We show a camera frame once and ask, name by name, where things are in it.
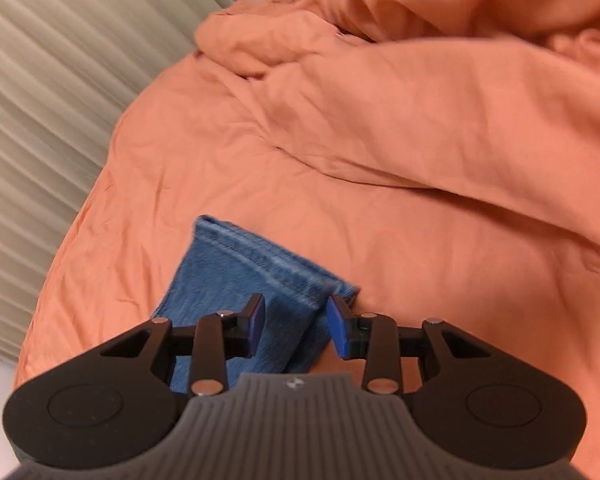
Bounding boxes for orange duvet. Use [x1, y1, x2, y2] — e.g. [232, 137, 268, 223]
[194, 0, 600, 273]

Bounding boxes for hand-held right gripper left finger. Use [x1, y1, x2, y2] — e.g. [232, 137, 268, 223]
[99, 293, 267, 396]

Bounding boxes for orange bed sheet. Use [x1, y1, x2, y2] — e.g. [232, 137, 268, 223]
[12, 50, 600, 461]

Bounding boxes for blue denim pants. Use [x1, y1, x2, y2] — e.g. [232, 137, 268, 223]
[157, 215, 362, 394]

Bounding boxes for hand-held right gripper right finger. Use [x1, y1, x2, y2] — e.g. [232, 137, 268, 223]
[326, 294, 494, 395]

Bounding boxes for beige pleated curtain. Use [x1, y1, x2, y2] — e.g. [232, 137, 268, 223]
[0, 0, 241, 367]

